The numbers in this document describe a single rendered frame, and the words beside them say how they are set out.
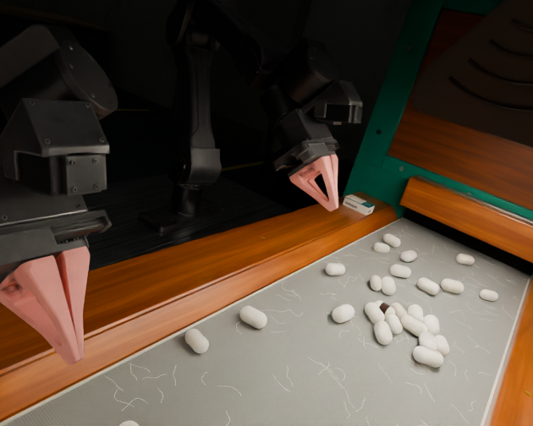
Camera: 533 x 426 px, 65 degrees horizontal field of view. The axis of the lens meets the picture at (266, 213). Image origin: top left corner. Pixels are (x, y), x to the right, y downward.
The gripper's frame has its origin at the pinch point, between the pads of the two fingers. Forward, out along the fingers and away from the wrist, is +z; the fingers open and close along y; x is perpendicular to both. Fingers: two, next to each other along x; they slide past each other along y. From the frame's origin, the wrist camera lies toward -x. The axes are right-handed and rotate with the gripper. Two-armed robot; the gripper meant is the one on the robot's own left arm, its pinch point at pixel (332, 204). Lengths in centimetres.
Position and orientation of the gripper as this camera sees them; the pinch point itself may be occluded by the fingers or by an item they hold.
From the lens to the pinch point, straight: 62.8
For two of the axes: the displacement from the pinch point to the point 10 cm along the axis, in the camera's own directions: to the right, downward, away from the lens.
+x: -6.9, 4.2, 6.0
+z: 4.3, 8.9, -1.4
